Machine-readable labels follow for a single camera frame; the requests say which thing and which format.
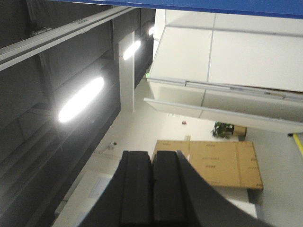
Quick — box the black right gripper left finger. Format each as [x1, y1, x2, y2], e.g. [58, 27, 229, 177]
[80, 151, 152, 227]

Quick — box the large cardboard box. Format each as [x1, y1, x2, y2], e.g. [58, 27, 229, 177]
[152, 140, 263, 189]

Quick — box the blue door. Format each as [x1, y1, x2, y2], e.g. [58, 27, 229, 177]
[45, 0, 303, 17]

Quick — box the long ceiling light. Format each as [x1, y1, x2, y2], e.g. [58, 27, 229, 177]
[58, 77, 104, 123]

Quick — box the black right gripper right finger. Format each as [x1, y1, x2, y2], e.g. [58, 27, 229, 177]
[152, 151, 268, 227]

